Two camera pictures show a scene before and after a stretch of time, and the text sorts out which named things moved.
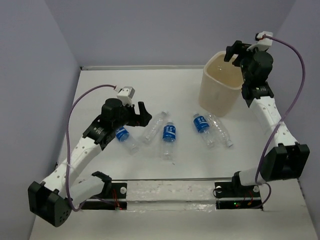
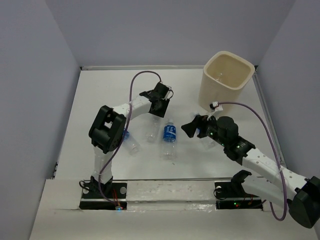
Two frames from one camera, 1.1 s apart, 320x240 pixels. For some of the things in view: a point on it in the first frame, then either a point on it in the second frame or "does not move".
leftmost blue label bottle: x=123 y=135 does not move
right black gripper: x=234 y=49 to x=200 y=121
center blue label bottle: x=169 y=138 does not move
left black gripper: x=139 y=120 to x=165 y=103
